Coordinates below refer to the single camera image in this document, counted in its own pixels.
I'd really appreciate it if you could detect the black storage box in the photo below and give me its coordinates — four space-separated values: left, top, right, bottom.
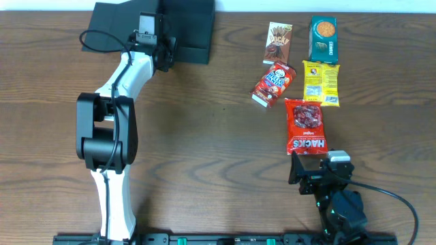
83 0 215 64

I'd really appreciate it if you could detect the red Hacks candy bag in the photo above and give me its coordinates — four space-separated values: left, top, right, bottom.
284 99 328 155

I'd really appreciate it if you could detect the red Hello Panda box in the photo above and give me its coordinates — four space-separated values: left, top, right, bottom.
251 61 297 108

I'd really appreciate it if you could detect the yellow snack packet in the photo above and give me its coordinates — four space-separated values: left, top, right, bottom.
302 61 340 107

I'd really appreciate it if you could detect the brown Pocky chocolate box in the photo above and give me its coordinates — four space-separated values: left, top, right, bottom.
263 22 293 65

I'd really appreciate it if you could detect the teal coconut cookies box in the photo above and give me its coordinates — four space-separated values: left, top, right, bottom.
309 16 339 65

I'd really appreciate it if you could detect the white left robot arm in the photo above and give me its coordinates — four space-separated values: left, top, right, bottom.
76 32 177 244

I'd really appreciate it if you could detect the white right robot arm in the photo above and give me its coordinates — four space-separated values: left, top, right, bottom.
288 150 371 244

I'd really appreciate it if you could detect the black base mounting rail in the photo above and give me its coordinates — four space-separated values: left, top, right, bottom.
52 233 398 245

